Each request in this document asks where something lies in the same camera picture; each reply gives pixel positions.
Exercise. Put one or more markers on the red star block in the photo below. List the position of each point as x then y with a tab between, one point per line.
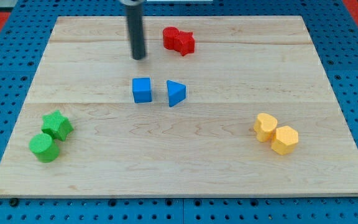
184	43

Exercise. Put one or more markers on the light wooden board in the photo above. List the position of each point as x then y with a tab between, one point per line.
203	147

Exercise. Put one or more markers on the green star block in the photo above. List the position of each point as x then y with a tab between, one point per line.
56	125

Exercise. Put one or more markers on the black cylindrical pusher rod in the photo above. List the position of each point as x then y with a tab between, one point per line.
134	14

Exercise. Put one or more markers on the red cylinder block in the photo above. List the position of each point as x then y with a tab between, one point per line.
169	34

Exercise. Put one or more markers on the blue triangle block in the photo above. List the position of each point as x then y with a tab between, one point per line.
176	92

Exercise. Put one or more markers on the yellow hexagon block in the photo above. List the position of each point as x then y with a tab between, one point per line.
284	140

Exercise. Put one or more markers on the yellow heart block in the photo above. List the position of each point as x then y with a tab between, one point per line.
264	126

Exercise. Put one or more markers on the green cylinder block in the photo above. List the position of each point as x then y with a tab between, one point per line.
44	148

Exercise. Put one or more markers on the blue cube block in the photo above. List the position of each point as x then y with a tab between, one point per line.
141	90

